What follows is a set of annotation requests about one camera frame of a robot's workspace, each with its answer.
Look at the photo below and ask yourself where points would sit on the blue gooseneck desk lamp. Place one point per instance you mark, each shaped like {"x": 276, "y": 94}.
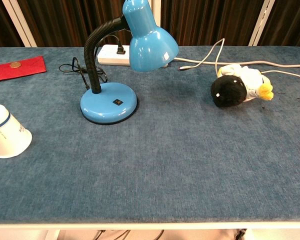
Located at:
{"x": 107, "y": 102}

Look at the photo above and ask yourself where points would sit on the blue fabric table cover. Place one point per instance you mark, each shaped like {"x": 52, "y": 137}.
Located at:
{"x": 165, "y": 162}

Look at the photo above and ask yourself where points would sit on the white power strip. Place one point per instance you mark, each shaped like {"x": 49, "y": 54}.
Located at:
{"x": 110, "y": 57}

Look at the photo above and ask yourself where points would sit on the red envelope with gold seal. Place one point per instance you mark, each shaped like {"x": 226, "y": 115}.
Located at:
{"x": 20, "y": 68}

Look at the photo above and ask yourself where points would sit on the black and white plush penguin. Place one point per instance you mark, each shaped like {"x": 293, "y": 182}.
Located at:
{"x": 230, "y": 91}

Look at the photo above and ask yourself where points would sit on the white paper cup blue print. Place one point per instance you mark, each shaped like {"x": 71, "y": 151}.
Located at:
{"x": 7, "y": 132}

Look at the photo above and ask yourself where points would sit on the dark brown curtain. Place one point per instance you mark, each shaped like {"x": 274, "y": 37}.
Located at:
{"x": 210, "y": 20}

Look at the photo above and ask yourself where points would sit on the white frame post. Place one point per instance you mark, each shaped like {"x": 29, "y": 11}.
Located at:
{"x": 261, "y": 22}
{"x": 20, "y": 22}

